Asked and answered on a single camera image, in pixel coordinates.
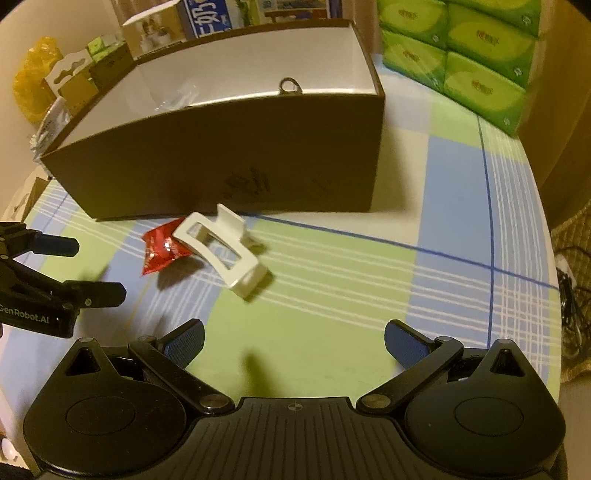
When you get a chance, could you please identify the red snack packet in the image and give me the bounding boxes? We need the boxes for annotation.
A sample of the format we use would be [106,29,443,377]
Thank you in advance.
[141,218,192,275]

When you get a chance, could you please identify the white hair claw clip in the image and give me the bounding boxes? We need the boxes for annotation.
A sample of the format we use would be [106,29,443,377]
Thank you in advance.
[172,203,269,300]

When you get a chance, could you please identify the leopard print hair clip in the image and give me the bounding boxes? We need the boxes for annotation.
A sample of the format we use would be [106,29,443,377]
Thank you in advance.
[279,77,303,96]

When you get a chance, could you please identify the blue floss pick box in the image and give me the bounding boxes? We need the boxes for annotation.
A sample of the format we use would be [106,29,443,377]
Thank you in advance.
[154,82,199,114]

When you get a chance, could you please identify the open small cardboard box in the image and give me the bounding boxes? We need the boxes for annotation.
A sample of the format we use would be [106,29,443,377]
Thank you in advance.
[1,174,49,222]

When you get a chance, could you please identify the checkered tablecloth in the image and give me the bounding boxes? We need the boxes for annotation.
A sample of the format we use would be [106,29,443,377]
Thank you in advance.
[22,68,561,398]

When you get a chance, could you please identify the white crumpled plastic bag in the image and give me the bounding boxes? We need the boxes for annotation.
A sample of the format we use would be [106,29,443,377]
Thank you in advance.
[29,97,72,164]

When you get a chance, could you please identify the yellow plastic bag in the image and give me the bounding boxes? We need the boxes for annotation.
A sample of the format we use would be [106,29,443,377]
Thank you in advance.
[12,36,63,125]

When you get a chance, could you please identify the brown cardboard boxes stack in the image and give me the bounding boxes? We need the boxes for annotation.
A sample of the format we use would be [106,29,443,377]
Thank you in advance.
[45,34,133,116]

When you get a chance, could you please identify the white product box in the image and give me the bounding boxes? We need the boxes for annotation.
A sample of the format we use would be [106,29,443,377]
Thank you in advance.
[121,1,187,58]

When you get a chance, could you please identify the brown cardboard storage box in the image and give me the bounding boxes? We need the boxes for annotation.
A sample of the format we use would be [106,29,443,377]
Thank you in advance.
[42,19,385,220]

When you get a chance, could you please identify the blue milk carton box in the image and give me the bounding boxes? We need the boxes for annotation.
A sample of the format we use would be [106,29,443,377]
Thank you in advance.
[177,0,344,40]

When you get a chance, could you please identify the green tissue pack stack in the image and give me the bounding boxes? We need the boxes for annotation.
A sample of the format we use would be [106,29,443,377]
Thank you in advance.
[378,1,548,135]

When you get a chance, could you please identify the black cables on floor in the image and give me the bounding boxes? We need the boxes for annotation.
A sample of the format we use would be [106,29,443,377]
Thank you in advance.
[553,248,591,361]

